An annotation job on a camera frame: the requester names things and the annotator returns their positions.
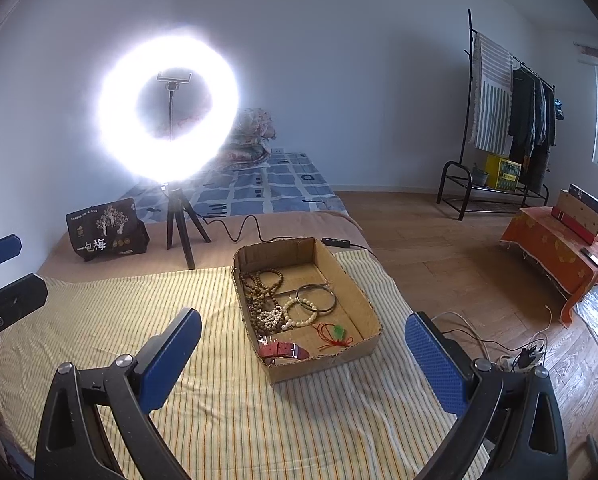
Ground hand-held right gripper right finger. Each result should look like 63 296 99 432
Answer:
405 311 569 480

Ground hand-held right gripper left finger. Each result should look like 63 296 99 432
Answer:
34 307 203 480

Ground red cord pendant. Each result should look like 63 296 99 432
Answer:
311 322 355 353

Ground cream pearl necklace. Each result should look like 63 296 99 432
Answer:
255 307 286 336

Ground red watch strap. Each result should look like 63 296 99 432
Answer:
258 340 311 364

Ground brown wooden bead necklace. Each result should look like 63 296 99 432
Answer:
239 269 286 333

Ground cream bead bracelet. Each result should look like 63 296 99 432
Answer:
282 296 321 331

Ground cardboard box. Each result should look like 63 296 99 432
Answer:
231 236 384 386

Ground thin metal bangle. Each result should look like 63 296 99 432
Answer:
296 284 338 315

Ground white power strip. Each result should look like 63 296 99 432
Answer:
499 341 548 374

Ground black printed bag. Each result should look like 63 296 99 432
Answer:
66 199 151 263

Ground tan mattress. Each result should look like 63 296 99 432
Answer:
36 210 375 281

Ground yellow striped cloth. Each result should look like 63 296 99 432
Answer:
0 247 490 480

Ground black light tripod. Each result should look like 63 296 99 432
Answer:
163 180 212 271

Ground orange cloth covered table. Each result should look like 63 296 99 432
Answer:
499 205 598 331

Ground wooden box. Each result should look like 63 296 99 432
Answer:
552 189 598 246

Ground yellow box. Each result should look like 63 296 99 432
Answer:
485 154 524 191

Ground blue patterned bed sheet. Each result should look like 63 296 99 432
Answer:
119 152 352 224

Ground dark long box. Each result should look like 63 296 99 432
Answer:
568 184 598 216

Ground folded floral quilts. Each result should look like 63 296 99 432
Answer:
219 107 278 168

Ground phone holder clamp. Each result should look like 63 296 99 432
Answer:
156 71 194 143

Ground dark hanging clothes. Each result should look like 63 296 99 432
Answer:
506 66 557 196

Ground striped hanging towel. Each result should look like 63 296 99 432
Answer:
472 32 514 156

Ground black clothes rack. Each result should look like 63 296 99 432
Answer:
438 8 562 222

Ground black power cable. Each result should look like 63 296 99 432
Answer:
199 214 325 245

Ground white ring light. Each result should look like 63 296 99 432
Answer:
96 25 241 183

